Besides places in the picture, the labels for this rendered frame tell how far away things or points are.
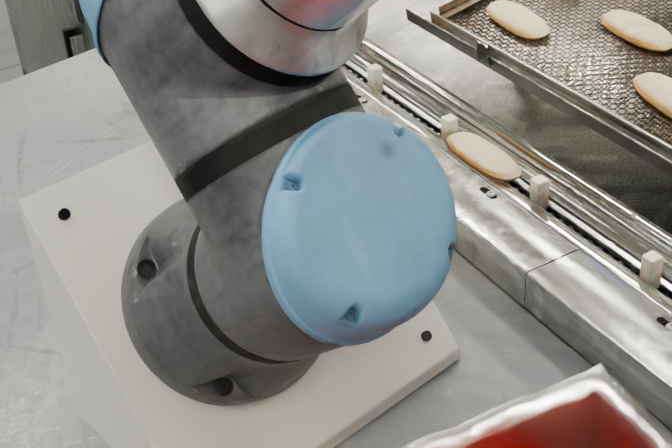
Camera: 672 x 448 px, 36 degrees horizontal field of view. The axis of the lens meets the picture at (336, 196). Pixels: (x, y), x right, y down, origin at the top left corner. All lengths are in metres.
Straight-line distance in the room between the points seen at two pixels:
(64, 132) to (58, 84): 0.12
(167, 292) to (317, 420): 0.16
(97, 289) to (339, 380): 0.19
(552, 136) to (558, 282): 0.30
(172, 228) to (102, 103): 0.58
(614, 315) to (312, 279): 0.35
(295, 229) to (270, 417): 0.25
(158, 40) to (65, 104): 0.72
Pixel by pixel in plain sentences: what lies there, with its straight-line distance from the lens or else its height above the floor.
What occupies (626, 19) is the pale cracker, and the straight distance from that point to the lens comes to 1.15.
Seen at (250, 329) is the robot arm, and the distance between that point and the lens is 0.61.
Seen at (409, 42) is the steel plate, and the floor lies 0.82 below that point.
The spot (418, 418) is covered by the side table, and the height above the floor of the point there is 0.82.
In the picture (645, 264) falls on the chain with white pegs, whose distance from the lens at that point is 0.88.
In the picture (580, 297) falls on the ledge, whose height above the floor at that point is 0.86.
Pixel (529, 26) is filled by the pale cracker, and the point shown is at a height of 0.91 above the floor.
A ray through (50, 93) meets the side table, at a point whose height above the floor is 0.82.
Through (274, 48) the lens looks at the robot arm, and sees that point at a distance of 0.53.
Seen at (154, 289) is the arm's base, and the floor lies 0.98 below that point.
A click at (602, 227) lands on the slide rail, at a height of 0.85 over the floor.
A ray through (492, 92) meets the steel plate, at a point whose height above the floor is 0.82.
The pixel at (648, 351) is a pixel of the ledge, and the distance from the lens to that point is 0.81.
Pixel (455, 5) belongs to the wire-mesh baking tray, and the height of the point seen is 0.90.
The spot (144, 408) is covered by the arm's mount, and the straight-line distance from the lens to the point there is 0.72.
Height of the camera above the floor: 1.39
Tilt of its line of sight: 34 degrees down
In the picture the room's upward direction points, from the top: 4 degrees counter-clockwise
